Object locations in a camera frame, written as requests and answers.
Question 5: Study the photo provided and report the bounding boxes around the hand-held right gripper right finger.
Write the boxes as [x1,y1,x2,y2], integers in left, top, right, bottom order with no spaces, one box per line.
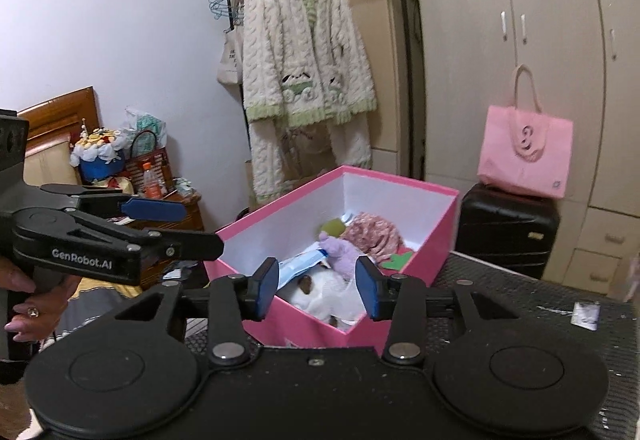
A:
[356,256,505,363]

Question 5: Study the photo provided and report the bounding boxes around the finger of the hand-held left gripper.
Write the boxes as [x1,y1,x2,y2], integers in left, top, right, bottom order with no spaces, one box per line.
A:
[40,183,188,222]
[70,211,224,261]

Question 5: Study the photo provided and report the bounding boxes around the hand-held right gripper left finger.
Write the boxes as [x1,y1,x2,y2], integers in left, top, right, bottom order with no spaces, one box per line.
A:
[114,257,280,367]

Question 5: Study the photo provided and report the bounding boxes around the blue wet wipes pack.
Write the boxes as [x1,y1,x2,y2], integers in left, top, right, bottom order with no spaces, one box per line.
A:
[277,243,331,291]

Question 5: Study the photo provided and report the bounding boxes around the red strawberry plush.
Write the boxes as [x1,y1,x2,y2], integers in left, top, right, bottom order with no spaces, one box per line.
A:
[377,247,418,273]

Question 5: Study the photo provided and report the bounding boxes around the white plush cat toy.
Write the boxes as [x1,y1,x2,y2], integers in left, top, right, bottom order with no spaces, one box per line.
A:
[290,267,371,326]

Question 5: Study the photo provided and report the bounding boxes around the purple plush toy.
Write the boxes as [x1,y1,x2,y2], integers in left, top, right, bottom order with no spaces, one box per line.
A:
[317,233,368,281]

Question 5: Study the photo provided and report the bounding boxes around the pink cardboard box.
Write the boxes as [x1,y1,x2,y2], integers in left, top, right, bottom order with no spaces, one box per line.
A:
[215,165,460,356]

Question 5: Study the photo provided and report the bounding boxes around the pink floral cloth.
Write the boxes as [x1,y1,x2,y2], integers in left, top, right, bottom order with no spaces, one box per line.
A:
[340,213,406,253]

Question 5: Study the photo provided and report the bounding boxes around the person's left hand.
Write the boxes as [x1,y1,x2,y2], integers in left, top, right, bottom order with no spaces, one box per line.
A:
[0,256,83,342]

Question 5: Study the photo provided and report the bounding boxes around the orange drink bottle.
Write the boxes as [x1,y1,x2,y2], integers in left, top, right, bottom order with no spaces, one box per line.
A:
[141,161,162,199]

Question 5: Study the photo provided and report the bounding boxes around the brown woven basket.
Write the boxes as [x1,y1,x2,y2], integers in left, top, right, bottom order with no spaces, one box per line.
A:
[125,130,173,198]

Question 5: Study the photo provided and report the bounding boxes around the yellow blanket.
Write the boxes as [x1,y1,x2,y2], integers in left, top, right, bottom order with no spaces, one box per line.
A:
[65,270,143,301]

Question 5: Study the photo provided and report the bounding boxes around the blue flower basket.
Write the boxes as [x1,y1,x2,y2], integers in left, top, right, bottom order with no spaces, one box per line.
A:
[69,119,128,183]

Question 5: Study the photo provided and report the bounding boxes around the white green plastic bag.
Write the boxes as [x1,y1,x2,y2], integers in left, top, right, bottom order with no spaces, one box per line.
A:
[124,108,168,148]

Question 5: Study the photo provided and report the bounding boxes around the wooden headboard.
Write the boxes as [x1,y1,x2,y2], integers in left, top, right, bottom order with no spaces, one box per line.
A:
[17,87,98,186]

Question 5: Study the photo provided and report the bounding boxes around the black suitcase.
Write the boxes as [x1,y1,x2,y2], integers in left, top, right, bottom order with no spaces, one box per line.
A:
[456,183,561,281]

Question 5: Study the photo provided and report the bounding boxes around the black mesh table cover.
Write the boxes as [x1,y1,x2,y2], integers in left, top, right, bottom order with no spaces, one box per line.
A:
[185,250,640,440]

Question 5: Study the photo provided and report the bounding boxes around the beige canvas tote bag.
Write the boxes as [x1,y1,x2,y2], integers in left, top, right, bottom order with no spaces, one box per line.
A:
[216,23,246,86]

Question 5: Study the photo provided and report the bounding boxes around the cream knit cardigan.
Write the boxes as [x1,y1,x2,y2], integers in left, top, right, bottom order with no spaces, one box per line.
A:
[241,0,378,203]

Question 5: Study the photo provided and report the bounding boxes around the pink tote bag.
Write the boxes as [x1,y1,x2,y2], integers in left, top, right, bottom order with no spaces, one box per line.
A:
[477,64,574,198]

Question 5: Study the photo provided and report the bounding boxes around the small white packet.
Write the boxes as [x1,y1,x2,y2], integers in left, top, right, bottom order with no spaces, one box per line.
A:
[570,301,601,332]

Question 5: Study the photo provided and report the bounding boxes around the blue wire hangers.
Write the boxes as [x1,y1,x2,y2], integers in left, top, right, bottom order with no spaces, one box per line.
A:
[209,0,246,28]

